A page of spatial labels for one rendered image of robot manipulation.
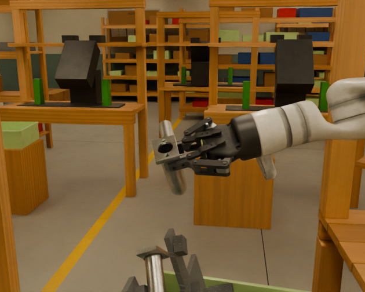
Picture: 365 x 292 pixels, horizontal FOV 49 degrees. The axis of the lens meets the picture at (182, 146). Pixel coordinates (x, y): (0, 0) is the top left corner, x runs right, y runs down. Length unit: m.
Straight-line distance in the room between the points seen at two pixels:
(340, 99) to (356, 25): 0.85
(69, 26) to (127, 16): 1.71
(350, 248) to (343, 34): 0.72
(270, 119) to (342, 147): 0.94
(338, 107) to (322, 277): 1.16
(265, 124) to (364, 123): 0.16
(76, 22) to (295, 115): 11.53
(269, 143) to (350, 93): 0.15
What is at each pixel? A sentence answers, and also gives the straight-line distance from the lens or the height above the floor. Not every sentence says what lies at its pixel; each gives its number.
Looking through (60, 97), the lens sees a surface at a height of 0.33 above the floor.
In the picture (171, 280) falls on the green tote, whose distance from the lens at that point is 1.08.
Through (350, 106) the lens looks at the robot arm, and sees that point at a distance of 0.70.
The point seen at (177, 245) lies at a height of 1.14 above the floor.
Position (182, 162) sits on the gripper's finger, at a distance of 0.65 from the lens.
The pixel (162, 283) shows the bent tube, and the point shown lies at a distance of 0.70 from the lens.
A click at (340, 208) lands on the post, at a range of 1.66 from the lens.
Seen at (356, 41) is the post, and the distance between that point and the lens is 1.54.
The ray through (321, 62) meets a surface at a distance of 8.33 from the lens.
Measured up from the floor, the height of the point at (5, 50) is 1.44.
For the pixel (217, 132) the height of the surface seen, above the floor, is 1.39.
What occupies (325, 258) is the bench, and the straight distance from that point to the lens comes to 1.74.
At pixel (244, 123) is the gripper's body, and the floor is 1.41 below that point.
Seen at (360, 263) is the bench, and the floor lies 0.88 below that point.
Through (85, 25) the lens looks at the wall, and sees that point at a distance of 11.98.
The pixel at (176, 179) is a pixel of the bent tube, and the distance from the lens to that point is 0.69.
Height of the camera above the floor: 1.53
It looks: 14 degrees down
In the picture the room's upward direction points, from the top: straight up
